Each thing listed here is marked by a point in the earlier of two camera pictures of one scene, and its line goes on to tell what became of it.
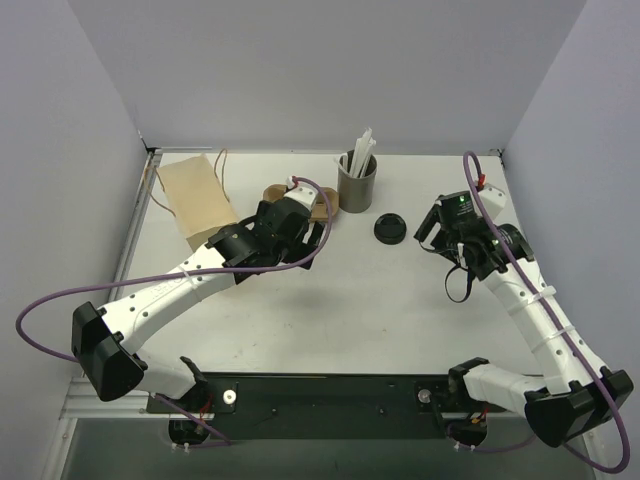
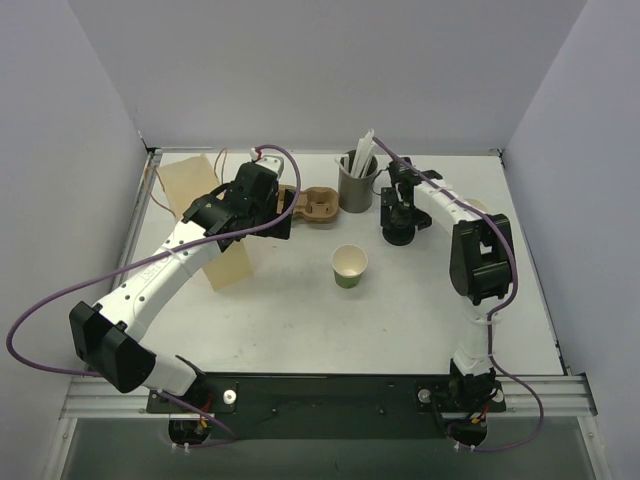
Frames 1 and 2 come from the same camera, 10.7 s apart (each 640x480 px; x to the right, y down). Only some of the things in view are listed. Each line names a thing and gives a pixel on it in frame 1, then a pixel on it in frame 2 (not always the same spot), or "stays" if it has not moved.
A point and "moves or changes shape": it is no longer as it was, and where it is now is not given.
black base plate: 328,406 stays
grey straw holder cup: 355,194 stays
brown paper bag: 198,197 stays
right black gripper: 435,232 → 397,201
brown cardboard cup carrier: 319,212 stays
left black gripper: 304,239 → 278,214
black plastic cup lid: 390,228 moves or changes shape
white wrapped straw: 364,145 stays
